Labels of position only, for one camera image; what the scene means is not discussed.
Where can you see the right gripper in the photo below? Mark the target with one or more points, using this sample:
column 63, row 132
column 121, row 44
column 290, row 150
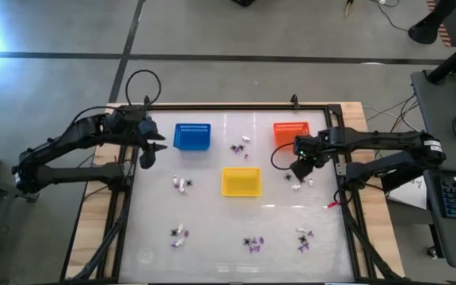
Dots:
column 302, row 171

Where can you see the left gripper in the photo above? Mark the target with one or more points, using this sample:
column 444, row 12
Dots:
column 147, row 158

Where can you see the yellow plastic basket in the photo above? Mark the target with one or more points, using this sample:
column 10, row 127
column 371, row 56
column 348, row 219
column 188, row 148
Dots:
column 242, row 182

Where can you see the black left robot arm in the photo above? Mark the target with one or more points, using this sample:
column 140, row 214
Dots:
column 77, row 174

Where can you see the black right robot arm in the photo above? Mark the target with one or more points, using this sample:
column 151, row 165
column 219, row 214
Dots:
column 370, row 138

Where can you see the blue plastic basket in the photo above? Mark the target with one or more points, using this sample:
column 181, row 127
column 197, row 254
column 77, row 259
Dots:
column 192, row 136

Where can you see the orange plastic basket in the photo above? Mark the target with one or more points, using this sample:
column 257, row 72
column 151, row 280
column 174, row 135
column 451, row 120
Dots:
column 287, row 128

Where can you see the white printed paper sheet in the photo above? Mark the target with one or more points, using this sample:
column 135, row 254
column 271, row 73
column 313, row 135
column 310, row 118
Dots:
column 410, row 196

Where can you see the desk caster wheel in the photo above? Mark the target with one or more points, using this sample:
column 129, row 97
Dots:
column 432, row 251

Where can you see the grey side stand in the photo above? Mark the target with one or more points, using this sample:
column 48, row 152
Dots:
column 6, row 189

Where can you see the black floor object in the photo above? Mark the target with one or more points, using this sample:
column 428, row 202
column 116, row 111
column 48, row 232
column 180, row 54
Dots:
column 244, row 2

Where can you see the person's shoe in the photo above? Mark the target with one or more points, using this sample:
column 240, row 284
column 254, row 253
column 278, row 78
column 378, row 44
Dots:
column 424, row 31

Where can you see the black monitor pole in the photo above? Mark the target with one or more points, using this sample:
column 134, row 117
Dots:
column 453, row 59

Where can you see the red striped mat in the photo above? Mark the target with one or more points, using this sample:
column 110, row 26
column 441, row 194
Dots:
column 445, row 35

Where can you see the person's leg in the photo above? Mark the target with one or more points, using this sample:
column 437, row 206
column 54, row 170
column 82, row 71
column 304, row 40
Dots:
column 443, row 10

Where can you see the grey metal bracket plate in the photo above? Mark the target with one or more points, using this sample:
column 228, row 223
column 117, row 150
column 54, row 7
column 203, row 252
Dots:
column 339, row 169

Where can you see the black frame clamp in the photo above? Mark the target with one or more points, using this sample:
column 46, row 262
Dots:
column 294, row 101
column 147, row 99

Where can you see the black aluminium table frame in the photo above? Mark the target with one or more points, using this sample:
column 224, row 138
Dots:
column 259, row 107

